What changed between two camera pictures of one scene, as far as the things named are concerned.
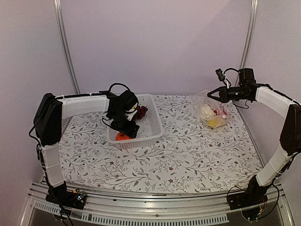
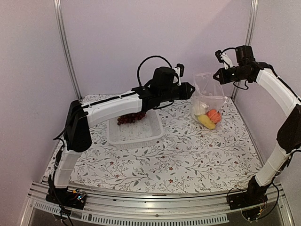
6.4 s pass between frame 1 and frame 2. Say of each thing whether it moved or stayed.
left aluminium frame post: stayed
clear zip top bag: moved
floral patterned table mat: stayed
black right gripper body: moved
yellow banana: moved
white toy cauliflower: moved
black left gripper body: moved
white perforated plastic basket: stayed
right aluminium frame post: stayed
